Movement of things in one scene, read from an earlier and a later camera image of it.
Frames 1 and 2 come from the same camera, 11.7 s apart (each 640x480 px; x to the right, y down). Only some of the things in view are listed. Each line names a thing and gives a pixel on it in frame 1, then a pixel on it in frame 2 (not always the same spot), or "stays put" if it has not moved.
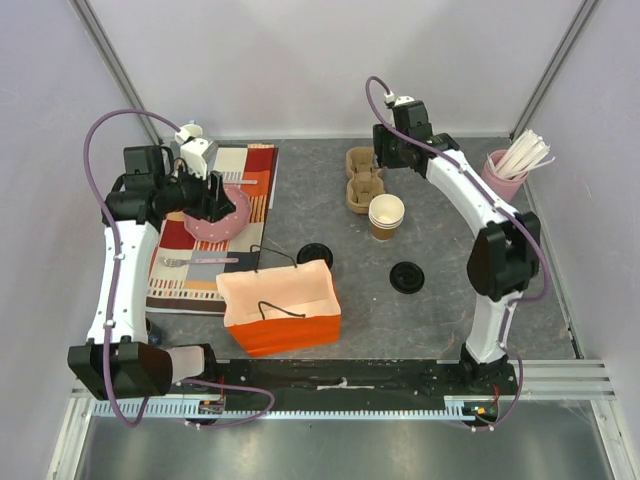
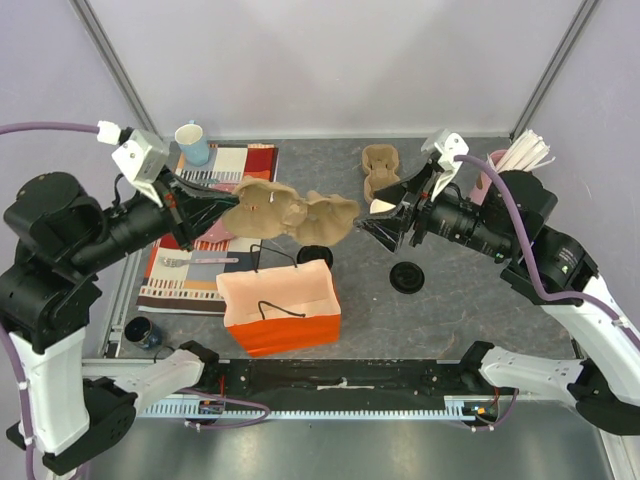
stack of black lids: [406, 277] stays put
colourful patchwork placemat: [183, 269] stays put
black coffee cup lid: [315, 251] stays put
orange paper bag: [275, 311] stays put
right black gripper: [381, 145] → [413, 211]
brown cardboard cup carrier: [360, 164] → [266, 208]
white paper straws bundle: [526, 153] stays put
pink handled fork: [168, 262] stays put
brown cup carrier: [360, 191] → [380, 161]
